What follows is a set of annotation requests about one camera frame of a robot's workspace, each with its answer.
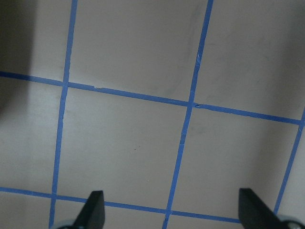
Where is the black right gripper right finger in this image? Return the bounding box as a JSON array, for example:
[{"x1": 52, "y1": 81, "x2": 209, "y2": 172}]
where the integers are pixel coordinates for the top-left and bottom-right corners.
[{"x1": 238, "y1": 188, "x2": 289, "y2": 229}]

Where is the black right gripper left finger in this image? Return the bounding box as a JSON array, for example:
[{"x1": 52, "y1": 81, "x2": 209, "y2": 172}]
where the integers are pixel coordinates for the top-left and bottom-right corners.
[{"x1": 71, "y1": 190, "x2": 105, "y2": 229}]

